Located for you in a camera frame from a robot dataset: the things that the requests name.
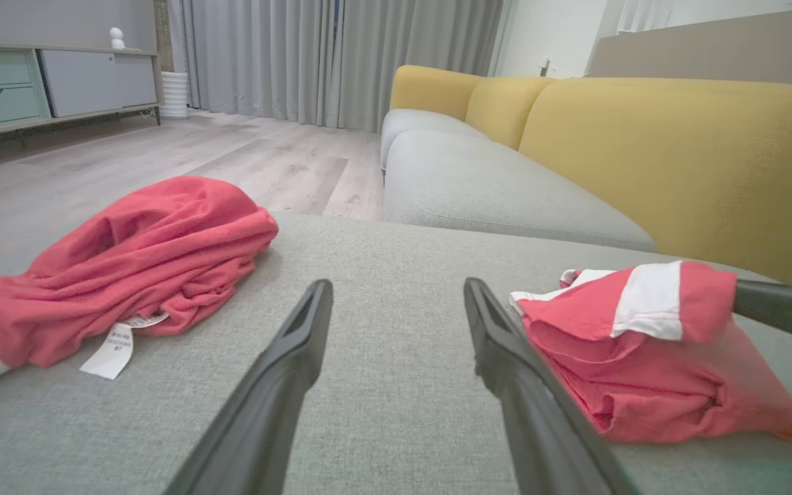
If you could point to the small dark wall fixture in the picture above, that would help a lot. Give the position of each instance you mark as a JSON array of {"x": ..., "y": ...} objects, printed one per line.
[{"x": 545, "y": 67}]

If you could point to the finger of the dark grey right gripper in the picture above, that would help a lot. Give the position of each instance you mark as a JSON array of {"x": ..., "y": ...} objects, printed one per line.
[{"x": 767, "y": 306}]

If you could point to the large grey sofa seat cushion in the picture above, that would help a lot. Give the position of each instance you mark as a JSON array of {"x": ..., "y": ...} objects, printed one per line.
[{"x": 492, "y": 192}]

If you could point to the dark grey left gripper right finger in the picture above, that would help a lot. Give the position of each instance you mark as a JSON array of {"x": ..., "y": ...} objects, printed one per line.
[{"x": 540, "y": 426}]

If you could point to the green leafy potted plant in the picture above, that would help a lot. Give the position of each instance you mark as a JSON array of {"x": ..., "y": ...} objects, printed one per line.
[{"x": 163, "y": 34}]

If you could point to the white slatted railing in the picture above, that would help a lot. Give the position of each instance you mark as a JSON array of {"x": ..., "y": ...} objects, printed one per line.
[{"x": 643, "y": 15}]

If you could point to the white ribbed plant pot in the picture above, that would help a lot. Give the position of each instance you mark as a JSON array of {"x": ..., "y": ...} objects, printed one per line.
[{"x": 175, "y": 96}]

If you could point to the beige partition panel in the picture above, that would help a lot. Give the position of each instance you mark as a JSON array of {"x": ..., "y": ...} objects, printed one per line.
[{"x": 712, "y": 51}]

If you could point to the grey pleated curtain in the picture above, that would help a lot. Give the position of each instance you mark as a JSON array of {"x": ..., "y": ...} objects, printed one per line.
[{"x": 300, "y": 62}]

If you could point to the white and green media cabinet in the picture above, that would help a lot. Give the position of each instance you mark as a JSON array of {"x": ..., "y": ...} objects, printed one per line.
[{"x": 59, "y": 89}]

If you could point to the red and white garment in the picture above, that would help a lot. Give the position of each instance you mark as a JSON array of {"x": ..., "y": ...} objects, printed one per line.
[{"x": 643, "y": 385}]

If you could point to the small yellow sofa back cushion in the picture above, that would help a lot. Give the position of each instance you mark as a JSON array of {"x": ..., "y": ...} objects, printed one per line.
[
  {"x": 506, "y": 110},
  {"x": 430, "y": 89}
]

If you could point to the small grey sofa seat cushion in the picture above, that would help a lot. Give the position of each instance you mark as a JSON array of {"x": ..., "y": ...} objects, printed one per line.
[{"x": 416, "y": 122}]

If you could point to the small white figurine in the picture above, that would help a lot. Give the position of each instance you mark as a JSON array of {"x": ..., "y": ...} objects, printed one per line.
[{"x": 117, "y": 39}]

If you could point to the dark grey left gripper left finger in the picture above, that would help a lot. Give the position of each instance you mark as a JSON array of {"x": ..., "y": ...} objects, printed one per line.
[{"x": 265, "y": 426}]

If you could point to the large yellow sofa back cushion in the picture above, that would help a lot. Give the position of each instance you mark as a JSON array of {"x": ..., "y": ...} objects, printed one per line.
[{"x": 678, "y": 158}]

